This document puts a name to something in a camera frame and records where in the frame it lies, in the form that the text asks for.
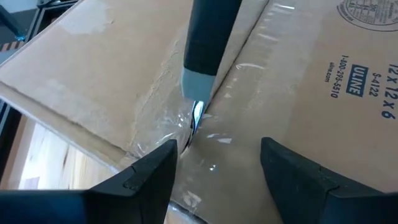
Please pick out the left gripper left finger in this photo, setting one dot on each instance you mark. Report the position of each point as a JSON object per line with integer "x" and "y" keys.
{"x": 93, "y": 208}

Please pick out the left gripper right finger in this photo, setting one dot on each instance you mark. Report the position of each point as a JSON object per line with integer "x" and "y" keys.
{"x": 326, "y": 205}

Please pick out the brown cardboard box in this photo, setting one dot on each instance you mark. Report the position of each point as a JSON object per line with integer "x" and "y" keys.
{"x": 93, "y": 77}

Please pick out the grey box cutter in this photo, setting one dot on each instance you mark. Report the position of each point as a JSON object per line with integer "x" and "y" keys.
{"x": 208, "y": 37}

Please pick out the black mat orange-striped edge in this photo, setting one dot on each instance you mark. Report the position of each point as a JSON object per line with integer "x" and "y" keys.
{"x": 9, "y": 46}

